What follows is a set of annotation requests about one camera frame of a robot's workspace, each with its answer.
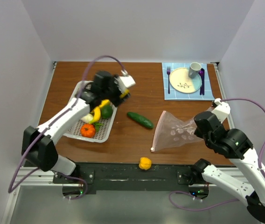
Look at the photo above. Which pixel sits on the dark green fake cucumber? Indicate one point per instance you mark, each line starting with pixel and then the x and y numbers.
pixel 143 121

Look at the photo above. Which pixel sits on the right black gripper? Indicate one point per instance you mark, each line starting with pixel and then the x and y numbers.
pixel 197 133

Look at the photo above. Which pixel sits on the purple plastic knife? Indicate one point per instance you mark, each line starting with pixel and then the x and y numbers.
pixel 203 81

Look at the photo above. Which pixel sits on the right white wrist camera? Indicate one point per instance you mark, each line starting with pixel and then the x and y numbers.
pixel 221 110

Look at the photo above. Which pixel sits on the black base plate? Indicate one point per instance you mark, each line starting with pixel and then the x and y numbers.
pixel 129 177

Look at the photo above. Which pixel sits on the yellow green fake lemon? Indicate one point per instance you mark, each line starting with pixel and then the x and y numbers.
pixel 124 94

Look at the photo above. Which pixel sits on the blue checkered placemat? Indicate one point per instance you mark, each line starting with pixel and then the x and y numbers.
pixel 175 95

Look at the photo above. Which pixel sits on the green fake vegetable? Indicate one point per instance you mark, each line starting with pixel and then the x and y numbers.
pixel 106 112

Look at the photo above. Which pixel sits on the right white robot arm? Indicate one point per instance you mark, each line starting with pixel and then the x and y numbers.
pixel 252 195

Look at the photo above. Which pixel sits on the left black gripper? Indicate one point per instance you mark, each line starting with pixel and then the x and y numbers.
pixel 117 101

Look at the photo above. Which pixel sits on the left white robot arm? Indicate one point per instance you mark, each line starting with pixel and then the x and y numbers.
pixel 39 143

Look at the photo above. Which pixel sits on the yellow orange fake pear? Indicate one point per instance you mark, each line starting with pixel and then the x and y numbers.
pixel 145 163

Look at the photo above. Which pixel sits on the purple plastic fork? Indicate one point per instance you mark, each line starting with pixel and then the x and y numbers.
pixel 168 73

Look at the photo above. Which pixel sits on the clear zip top bag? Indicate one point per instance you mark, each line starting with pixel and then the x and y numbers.
pixel 172 132

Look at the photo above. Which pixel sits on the cream and blue plate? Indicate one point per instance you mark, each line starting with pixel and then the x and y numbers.
pixel 182 83

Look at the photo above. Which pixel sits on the front aluminium rail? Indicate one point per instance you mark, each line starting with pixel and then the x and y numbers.
pixel 40 178

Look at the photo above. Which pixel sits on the white fake radish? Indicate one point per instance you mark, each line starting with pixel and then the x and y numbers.
pixel 86 119

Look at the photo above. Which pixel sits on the white perforated plastic basket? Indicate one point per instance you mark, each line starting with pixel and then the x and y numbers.
pixel 103 129

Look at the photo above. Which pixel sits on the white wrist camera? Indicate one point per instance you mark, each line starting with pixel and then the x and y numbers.
pixel 125 81
pixel 221 110

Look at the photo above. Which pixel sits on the grey mug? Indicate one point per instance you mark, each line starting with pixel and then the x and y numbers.
pixel 194 69

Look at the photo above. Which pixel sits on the yellow fake fruit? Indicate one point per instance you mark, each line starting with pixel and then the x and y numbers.
pixel 96 115

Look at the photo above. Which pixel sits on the orange fake fruit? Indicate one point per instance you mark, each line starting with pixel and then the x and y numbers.
pixel 88 130

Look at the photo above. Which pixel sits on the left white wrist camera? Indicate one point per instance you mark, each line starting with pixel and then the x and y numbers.
pixel 125 81

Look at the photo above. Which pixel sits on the purple plastic spoon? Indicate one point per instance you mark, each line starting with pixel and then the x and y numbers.
pixel 201 79

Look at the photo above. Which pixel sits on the yellow fake banana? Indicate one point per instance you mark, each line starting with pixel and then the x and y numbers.
pixel 104 103

